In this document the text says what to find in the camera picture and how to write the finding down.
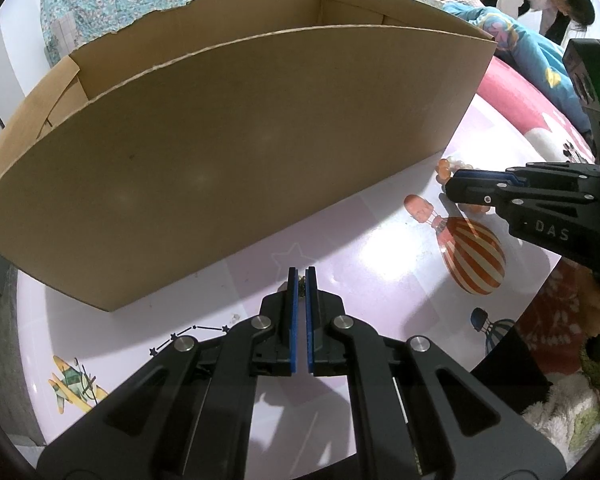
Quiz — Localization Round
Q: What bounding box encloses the fluffy green white garment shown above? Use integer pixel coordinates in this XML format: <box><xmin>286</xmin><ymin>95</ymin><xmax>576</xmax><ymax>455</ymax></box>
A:
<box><xmin>522</xmin><ymin>345</ymin><xmax>600</xmax><ymax>461</ymax></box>

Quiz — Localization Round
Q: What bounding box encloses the blue printed quilt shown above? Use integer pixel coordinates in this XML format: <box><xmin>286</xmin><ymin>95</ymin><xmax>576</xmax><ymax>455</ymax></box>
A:
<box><xmin>442</xmin><ymin>0</ymin><xmax>592</xmax><ymax>137</ymax></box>

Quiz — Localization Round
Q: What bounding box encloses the floral wall cloth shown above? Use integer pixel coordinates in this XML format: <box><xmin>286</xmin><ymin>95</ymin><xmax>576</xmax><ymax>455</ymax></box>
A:
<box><xmin>40</xmin><ymin>0</ymin><xmax>202</xmax><ymax>57</ymax></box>

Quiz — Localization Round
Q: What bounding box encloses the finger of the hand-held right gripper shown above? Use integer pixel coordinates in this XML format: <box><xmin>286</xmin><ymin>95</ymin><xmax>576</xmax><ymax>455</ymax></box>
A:
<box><xmin>452</xmin><ymin>161</ymin><xmax>600</xmax><ymax>192</ymax></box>
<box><xmin>445</xmin><ymin>179</ymin><xmax>600</xmax><ymax>223</ymax></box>

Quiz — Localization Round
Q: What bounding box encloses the brown cardboard box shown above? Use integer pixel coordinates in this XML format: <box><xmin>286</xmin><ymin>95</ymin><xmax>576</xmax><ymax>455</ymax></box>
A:
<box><xmin>0</xmin><ymin>0</ymin><xmax>498</xmax><ymax>313</ymax></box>

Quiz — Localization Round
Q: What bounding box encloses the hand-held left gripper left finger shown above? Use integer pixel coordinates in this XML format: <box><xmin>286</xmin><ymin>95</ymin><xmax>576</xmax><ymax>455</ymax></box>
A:
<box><xmin>37</xmin><ymin>266</ymin><xmax>301</xmax><ymax>480</ymax></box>

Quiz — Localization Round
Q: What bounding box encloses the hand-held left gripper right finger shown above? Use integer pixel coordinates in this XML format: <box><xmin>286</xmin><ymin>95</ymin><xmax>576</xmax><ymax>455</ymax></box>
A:
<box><xmin>305</xmin><ymin>266</ymin><xmax>566</xmax><ymax>480</ymax></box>

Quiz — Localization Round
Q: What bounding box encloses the orange bead bracelet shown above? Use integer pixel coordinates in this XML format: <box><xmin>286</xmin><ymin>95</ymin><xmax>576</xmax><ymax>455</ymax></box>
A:
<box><xmin>436</xmin><ymin>157</ymin><xmax>492</xmax><ymax>214</ymax></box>

